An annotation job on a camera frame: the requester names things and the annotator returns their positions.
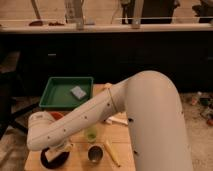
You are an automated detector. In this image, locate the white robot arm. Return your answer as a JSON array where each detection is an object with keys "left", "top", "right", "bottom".
[{"left": 27, "top": 71, "right": 193, "bottom": 171}]

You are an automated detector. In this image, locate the orange bowl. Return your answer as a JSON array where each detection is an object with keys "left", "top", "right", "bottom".
[{"left": 50, "top": 112, "right": 64, "bottom": 120}]

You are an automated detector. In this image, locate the purple bowl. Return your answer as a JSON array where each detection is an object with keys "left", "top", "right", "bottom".
[{"left": 40, "top": 148, "right": 70, "bottom": 169}]

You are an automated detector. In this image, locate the orange fruit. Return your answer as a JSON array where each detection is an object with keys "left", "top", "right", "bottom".
[{"left": 104, "top": 83, "right": 112, "bottom": 89}]

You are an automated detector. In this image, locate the grey blue sponge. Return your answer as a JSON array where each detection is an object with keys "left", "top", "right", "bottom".
[{"left": 70, "top": 86, "right": 87, "bottom": 100}]

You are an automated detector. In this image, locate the small green cup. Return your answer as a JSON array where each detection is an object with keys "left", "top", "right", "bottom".
[{"left": 84, "top": 126, "right": 97, "bottom": 143}]

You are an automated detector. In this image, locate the green plastic tray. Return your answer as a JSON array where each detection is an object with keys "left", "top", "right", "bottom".
[{"left": 39, "top": 77, "right": 93, "bottom": 110}]

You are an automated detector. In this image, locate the small metal cup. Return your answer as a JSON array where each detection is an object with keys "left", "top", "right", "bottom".
[{"left": 88, "top": 146, "right": 103, "bottom": 163}]

